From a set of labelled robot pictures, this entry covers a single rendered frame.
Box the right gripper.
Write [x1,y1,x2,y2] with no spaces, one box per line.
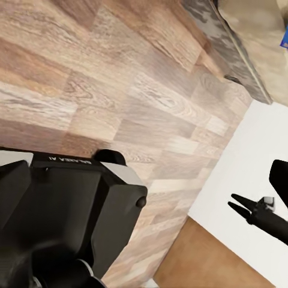
[227,194,288,241]

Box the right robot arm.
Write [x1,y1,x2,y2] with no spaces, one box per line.
[227,194,288,245]

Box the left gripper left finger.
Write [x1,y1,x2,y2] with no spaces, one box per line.
[0,160,31,231]

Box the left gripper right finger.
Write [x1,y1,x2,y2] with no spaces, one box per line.
[269,159,288,207]

